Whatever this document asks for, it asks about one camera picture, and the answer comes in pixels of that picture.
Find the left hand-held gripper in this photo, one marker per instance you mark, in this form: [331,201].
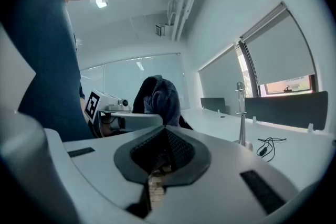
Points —
[92,106]

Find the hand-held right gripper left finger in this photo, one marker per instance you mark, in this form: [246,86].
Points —
[105,173]

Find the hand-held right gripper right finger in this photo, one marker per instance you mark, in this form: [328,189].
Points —
[223,191]

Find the dark blue wiping cloth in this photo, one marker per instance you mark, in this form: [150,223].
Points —
[157,97]

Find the silver desk lamp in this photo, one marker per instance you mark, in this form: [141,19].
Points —
[241,126]

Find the grey divider panel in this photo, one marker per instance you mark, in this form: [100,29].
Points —
[213,104]

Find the long dark grey desk divider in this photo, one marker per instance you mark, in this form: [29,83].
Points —
[286,110]

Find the glass partition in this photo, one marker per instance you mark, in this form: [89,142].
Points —
[157,68]

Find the narrow grey roller blind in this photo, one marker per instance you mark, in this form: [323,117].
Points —
[220,78]

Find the white ceiling sensor box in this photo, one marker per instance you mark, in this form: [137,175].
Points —
[159,30]

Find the person's dark blue shirt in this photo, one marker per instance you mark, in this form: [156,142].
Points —
[47,47]

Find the wide grey roller blind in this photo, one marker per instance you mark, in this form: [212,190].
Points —
[283,47]

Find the white divider bracket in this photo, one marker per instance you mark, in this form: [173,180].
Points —
[310,127]
[253,119]

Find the dark window frame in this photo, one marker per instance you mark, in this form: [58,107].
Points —
[249,65]

